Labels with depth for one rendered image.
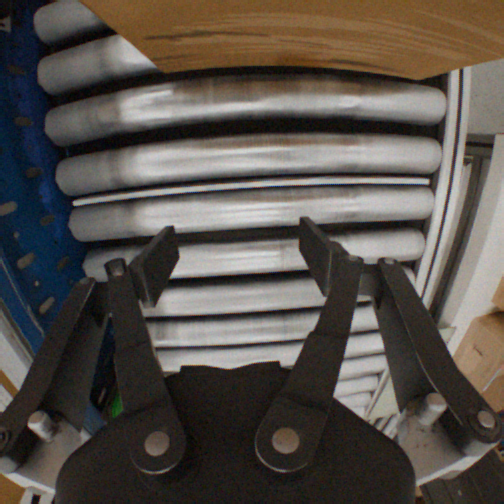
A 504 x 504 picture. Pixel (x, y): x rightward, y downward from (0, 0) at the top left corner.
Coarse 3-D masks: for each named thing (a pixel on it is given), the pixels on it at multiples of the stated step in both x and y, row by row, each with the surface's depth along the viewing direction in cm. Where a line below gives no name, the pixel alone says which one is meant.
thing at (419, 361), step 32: (384, 288) 10; (384, 320) 10; (416, 320) 7; (416, 352) 6; (448, 352) 6; (416, 384) 6; (448, 384) 5; (448, 416) 4; (480, 416) 4; (480, 448) 3
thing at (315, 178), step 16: (256, 176) 31; (272, 176) 30; (288, 176) 29; (304, 176) 29; (320, 176) 28; (336, 176) 28; (352, 176) 28; (368, 176) 28; (384, 176) 28; (400, 176) 29; (96, 192) 31; (112, 192) 28; (128, 192) 27; (144, 192) 26; (160, 192) 26; (176, 192) 26
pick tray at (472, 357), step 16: (480, 320) 36; (496, 320) 35; (464, 336) 39; (480, 336) 35; (496, 336) 32; (464, 352) 39; (480, 352) 35; (496, 352) 31; (464, 368) 38; (480, 368) 34; (496, 368) 31; (480, 384) 33; (496, 384) 47; (496, 400) 43
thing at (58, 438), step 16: (32, 416) 5; (48, 416) 5; (48, 432) 5; (64, 432) 5; (32, 448) 4; (48, 448) 4; (64, 448) 5; (32, 464) 4; (48, 464) 4; (16, 480) 4; (32, 480) 4; (48, 480) 4
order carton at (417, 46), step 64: (128, 0) 8; (192, 0) 9; (256, 0) 9; (320, 0) 9; (384, 0) 8; (448, 0) 7; (192, 64) 19; (256, 64) 20; (320, 64) 20; (384, 64) 18; (448, 64) 15
